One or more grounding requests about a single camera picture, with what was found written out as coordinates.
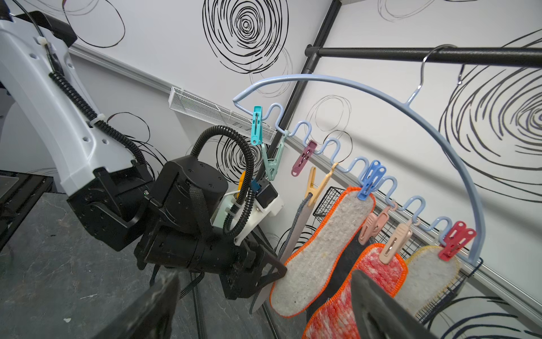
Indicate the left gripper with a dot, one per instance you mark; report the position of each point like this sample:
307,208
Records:
181,235

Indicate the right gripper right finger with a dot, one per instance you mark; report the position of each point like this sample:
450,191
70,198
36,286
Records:
378,315

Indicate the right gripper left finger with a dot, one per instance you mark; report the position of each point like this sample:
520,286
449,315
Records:
150,316

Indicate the grey black-backed insole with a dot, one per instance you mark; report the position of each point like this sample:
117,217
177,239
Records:
299,223

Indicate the grey orange-edged insole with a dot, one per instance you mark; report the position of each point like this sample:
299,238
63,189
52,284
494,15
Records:
310,269

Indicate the white knitted insole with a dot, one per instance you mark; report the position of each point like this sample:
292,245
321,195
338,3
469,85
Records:
427,278

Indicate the dark grey felt insole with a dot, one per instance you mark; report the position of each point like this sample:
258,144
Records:
344,265

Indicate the light blue clip hanger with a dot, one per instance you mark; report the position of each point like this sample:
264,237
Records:
387,129

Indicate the black garment rack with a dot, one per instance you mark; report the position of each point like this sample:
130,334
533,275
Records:
493,116

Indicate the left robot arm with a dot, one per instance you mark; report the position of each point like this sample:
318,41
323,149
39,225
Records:
106,177

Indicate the peach clothespin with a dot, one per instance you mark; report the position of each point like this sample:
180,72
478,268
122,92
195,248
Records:
397,240

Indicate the pink clothespin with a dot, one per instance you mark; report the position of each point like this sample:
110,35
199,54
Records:
375,223

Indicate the mint green clothespin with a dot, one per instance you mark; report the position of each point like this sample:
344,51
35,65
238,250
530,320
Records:
272,165

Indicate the red clothespin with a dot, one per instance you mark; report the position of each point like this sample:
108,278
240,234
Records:
454,239

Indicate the teal clothespin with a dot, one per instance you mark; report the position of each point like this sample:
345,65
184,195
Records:
256,127

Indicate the purple clothespin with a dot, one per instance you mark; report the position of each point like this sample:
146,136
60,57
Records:
303,158

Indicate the blue clothespin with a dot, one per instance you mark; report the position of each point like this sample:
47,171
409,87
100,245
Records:
370,180

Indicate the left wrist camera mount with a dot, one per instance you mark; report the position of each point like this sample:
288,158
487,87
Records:
267,203

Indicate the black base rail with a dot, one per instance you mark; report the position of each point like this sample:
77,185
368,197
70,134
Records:
19,193

